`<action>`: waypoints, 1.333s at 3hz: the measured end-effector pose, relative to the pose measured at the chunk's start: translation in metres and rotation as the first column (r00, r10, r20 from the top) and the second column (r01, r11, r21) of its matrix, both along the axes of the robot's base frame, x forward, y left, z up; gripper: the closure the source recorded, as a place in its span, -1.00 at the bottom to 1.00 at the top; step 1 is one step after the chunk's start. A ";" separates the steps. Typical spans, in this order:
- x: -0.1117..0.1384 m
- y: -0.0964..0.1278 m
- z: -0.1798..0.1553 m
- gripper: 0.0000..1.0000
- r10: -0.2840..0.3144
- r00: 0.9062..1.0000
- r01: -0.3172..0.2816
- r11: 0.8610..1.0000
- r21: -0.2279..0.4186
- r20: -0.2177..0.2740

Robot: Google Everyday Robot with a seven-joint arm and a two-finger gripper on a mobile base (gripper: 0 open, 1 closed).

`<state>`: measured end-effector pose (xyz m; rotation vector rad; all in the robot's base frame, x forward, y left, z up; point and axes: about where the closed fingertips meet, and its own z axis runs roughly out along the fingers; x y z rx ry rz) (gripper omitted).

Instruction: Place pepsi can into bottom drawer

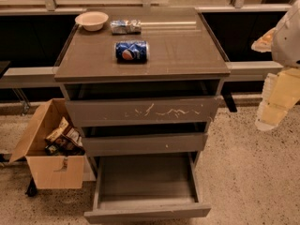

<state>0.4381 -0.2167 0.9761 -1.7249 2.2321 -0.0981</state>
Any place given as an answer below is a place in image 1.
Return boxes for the grey top drawer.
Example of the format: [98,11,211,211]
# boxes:
[66,97,220,128]

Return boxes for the grey middle drawer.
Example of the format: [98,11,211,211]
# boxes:
[82,133,208,157]

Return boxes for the brown cardboard box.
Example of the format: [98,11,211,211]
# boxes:
[8,97,86,190]

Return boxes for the snack bags in box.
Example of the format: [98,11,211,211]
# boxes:
[45,117,85,157]

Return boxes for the grey drawer cabinet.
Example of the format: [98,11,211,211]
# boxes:
[55,7,229,224]

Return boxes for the blue pepsi can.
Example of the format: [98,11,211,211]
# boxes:
[114,40,149,62]

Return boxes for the grey metal railing beam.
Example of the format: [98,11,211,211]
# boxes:
[0,61,282,89]

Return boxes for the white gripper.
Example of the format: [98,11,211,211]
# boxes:
[251,0,300,131]

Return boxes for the white paper bowl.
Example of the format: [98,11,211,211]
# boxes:
[75,11,109,32]

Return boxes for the silver blue snack bag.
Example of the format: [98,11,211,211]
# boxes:
[110,20,142,35]

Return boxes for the grey open bottom drawer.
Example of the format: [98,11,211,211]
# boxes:
[84,153,211,224]

